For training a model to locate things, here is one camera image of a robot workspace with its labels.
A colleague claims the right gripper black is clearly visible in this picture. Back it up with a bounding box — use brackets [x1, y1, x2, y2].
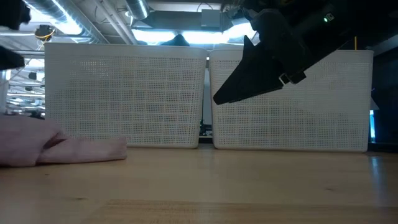
[212, 6, 345, 106]

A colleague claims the white column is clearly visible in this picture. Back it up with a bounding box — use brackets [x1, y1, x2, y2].
[0, 70, 10, 114]

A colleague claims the grey ceiling box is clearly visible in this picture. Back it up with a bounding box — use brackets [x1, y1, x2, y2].
[200, 9, 224, 32]

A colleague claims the white perforated plastic basket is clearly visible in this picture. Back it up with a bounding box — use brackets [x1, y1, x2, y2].
[44, 42, 208, 149]
[208, 49, 374, 154]

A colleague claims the pink knit sweater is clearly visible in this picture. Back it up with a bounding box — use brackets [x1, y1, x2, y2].
[0, 114, 128, 168]

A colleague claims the black ceiling device yellow cable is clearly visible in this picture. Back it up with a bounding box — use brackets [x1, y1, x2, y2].
[34, 24, 56, 42]

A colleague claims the large silver ventilation duct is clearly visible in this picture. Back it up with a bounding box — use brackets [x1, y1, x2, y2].
[23, 0, 103, 44]

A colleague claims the silver round ventilation duct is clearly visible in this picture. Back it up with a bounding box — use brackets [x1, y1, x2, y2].
[126, 0, 150, 21]

